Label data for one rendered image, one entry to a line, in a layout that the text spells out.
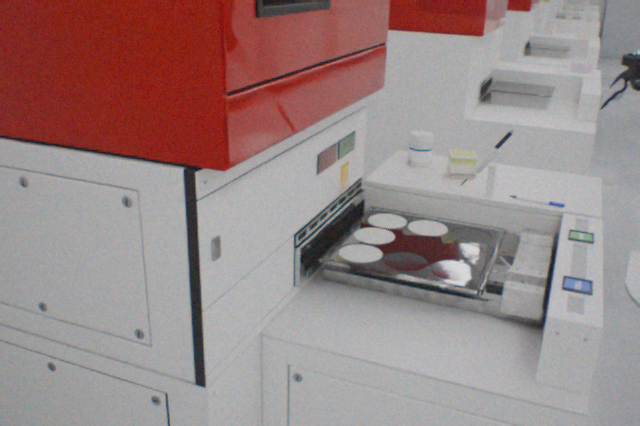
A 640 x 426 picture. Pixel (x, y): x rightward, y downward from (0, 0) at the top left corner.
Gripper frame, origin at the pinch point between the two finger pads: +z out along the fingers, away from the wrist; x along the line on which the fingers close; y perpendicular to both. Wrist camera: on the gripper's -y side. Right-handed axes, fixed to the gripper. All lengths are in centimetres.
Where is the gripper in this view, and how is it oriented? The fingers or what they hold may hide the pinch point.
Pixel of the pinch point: (624, 114)
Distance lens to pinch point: 181.5
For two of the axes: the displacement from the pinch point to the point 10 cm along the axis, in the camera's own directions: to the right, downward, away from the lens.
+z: -3.9, 9.2, 1.0
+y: 7.3, 2.4, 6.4
